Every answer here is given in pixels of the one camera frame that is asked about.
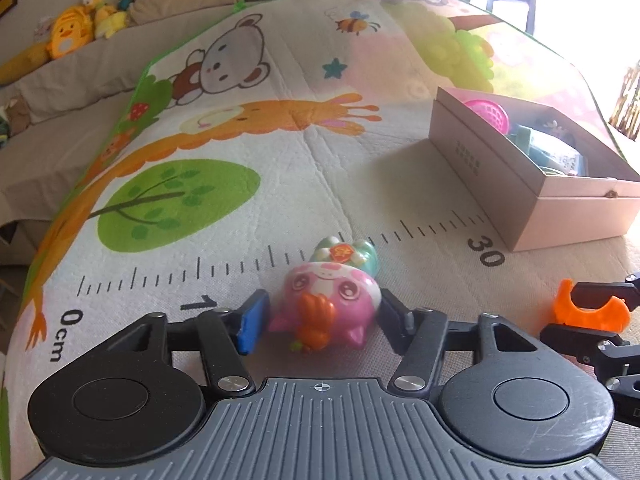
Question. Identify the yellow duck plush toy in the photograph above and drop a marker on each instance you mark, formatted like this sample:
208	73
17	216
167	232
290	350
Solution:
70	35

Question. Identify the long yellow plush toy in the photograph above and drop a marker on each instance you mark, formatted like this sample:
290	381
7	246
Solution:
25	65

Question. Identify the small yellow plush toy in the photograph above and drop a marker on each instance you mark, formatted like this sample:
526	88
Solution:
107	20

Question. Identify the pink plastic toy strainer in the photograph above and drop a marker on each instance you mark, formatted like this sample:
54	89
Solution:
487	115

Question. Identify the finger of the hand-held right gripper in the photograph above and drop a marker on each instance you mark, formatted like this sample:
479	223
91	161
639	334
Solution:
600	294
575	342

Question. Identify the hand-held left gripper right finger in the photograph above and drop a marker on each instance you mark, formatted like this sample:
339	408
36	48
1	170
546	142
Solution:
395	321

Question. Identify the pink cardboard box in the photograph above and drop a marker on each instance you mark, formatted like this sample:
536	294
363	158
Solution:
575	215

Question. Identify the brown plush toy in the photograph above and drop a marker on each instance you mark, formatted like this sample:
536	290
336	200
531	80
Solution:
17	115

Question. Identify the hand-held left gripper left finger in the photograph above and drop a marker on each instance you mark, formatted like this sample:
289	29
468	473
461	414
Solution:
252	321

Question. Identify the bamboo rack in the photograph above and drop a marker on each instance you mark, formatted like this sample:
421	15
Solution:
627	105

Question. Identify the grey covered sofa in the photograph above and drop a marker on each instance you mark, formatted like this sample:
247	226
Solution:
75	90

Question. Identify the printed cartoon play mat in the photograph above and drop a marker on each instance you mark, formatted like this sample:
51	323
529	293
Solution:
350	185

